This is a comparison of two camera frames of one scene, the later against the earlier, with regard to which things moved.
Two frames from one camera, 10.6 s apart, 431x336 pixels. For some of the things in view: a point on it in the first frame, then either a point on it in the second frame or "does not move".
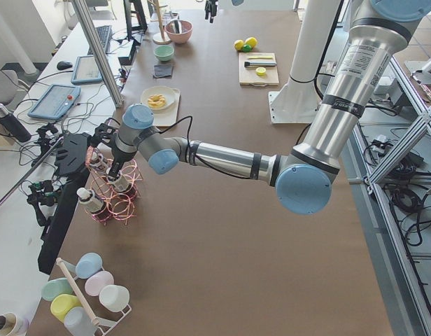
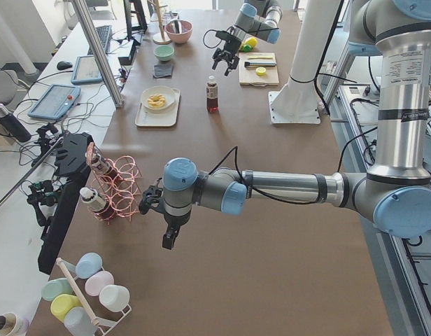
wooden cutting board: (257, 76) does not move
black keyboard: (103, 33) does not move
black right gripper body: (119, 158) to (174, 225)
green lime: (246, 48) does not move
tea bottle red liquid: (123, 185) to (212, 105)
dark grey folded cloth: (162, 71) does not move
